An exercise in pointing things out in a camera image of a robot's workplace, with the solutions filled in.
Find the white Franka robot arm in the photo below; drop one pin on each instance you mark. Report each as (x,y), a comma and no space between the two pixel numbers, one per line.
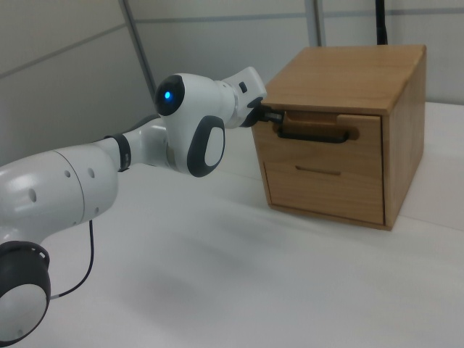
(54,185)

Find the black vertical pole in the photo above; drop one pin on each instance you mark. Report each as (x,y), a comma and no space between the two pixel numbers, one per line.
(381,21)

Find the grey upright partition post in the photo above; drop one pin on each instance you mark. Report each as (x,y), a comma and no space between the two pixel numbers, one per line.
(316,21)

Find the grey slanted partition post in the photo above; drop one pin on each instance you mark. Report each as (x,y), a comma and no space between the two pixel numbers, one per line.
(139,47)

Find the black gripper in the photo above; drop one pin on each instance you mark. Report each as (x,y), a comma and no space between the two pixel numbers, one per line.
(254,114)

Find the wooden two-drawer cabinet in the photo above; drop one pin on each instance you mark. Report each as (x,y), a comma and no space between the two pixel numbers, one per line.
(344,76)

